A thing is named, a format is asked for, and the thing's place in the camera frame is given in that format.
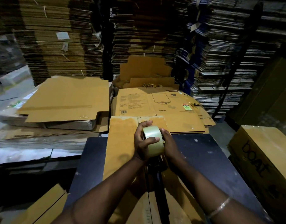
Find person's left hand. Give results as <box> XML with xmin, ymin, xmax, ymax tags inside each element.
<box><xmin>133</xmin><ymin>120</ymin><xmax>160</xmax><ymax>162</ymax></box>

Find person's right hand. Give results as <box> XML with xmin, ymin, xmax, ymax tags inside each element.
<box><xmin>159</xmin><ymin>128</ymin><xmax>181</xmax><ymax>166</ymax></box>

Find clear packing tape roll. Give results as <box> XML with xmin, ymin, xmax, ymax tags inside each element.
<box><xmin>142</xmin><ymin>125</ymin><xmax>165</xmax><ymax>158</ymax></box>

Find person's left forearm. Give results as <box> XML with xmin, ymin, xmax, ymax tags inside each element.
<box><xmin>52</xmin><ymin>156</ymin><xmax>146</xmax><ymax>224</ymax></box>

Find person's right forearm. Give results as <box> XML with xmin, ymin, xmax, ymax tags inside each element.
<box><xmin>166</xmin><ymin>158</ymin><xmax>267</xmax><ymax>224</ymax></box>

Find pile of printed flat cartons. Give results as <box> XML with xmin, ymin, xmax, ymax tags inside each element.
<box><xmin>110</xmin><ymin>87</ymin><xmax>216</xmax><ymax>135</ymax></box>

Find flattened brown cardboard box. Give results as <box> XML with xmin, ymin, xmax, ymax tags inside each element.
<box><xmin>103</xmin><ymin>115</ymin><xmax>207</xmax><ymax>224</ymax></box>

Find black tape dispenser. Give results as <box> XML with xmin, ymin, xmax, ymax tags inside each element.
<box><xmin>145</xmin><ymin>156</ymin><xmax>170</xmax><ymax>224</ymax></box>

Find notched cardboard sheet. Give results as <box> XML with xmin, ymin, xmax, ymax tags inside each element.
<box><xmin>112</xmin><ymin>56</ymin><xmax>180</xmax><ymax>90</ymax></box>

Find plain flat cardboard sheet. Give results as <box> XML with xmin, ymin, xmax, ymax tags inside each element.
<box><xmin>15</xmin><ymin>75</ymin><xmax>110</xmax><ymax>123</ymax></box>

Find cardboard box with black print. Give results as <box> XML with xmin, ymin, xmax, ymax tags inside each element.
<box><xmin>227</xmin><ymin>125</ymin><xmax>286</xmax><ymax>224</ymax></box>

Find stack of blue white cartons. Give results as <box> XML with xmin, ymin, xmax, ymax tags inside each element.
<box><xmin>175</xmin><ymin>0</ymin><xmax>286</xmax><ymax>120</ymax></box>

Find dark stack of brown cardboard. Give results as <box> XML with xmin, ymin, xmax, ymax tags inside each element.
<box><xmin>111</xmin><ymin>0</ymin><xmax>188</xmax><ymax>75</ymax></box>

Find plastic wrapped cardboard pile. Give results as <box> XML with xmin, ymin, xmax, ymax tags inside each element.
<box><xmin>0</xmin><ymin>86</ymin><xmax>114</xmax><ymax>166</ymax></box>

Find large upright cardboard panel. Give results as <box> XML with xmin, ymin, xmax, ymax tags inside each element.
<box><xmin>228</xmin><ymin>55</ymin><xmax>286</xmax><ymax>140</ymax></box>

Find small brown cardboard box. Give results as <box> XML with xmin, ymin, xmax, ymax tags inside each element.
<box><xmin>11</xmin><ymin>183</ymin><xmax>68</xmax><ymax>224</ymax></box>

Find tall stack of brown cardboard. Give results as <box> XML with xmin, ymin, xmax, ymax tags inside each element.
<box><xmin>13</xmin><ymin>0</ymin><xmax>104</xmax><ymax>86</ymax></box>

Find thin metal bracelet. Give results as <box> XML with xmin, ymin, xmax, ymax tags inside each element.
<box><xmin>207</xmin><ymin>196</ymin><xmax>232</xmax><ymax>219</ymax></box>

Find black metal rack post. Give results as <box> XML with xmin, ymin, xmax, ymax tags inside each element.
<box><xmin>212</xmin><ymin>2</ymin><xmax>264</xmax><ymax>120</ymax></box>

